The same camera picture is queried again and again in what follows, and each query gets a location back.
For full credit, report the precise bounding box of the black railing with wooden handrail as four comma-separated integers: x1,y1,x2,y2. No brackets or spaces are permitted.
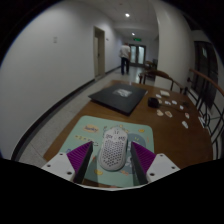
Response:
184,68,224,161

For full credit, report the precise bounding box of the wooden armchair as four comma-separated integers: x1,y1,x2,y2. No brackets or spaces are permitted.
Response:
138,68,185,94

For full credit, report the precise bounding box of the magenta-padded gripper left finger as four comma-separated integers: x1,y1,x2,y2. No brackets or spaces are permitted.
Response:
41,140,94,185

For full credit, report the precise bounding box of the person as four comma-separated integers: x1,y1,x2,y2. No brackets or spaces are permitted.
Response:
119,42,132,76

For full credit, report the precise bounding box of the dark framed window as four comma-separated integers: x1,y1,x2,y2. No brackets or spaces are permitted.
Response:
193,40,218,108

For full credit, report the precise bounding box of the flat white box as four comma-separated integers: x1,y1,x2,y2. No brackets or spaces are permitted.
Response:
159,89,171,98

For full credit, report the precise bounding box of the open white doorway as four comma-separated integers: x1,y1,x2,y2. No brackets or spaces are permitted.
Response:
92,25,107,80

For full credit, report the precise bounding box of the glass double door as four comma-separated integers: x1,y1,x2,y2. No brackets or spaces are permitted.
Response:
129,44,147,66

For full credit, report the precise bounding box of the white paper sheet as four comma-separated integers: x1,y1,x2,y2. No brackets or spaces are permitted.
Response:
197,115,207,130

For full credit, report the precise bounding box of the light green printed mouse pad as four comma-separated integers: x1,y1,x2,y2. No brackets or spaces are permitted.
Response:
58,115,155,188

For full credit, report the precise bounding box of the white perforated computer mouse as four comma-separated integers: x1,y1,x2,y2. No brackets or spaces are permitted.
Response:
97,125,129,172

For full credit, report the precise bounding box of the small black box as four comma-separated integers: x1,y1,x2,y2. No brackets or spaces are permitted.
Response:
147,96,160,109

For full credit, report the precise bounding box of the black closed laptop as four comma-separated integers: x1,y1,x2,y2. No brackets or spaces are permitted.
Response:
88,82,149,117

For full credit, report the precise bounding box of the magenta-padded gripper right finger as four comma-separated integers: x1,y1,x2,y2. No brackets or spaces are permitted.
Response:
130,141,182,185

